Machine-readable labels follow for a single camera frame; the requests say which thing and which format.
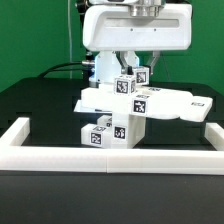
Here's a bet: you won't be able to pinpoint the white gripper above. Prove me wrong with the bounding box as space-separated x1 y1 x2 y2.
83 1 192 75

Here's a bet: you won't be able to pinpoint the white marker cube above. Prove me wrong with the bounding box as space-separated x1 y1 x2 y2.
114 75 136 95
133 66 149 85

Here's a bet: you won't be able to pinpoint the white chair back part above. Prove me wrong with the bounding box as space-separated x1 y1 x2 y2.
81 87 213 122

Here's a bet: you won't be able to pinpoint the white chair seat part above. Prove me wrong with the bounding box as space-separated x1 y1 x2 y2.
111 113 146 149

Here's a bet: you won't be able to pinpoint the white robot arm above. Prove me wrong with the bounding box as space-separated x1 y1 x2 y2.
76 0 193 83

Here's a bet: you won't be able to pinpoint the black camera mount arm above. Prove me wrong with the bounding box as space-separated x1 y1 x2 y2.
74 0 98 69

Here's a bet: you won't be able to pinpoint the white marker base plate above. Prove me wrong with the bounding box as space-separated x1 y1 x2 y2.
74 100 111 114

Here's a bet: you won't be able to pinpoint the white vertical cable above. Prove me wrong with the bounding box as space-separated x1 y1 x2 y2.
67 0 74 80

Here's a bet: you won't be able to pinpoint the black cables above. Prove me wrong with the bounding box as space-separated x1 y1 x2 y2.
37 61 91 79

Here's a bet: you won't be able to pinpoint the white U-shaped boundary frame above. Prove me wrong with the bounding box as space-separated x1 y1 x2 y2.
0 117 224 175

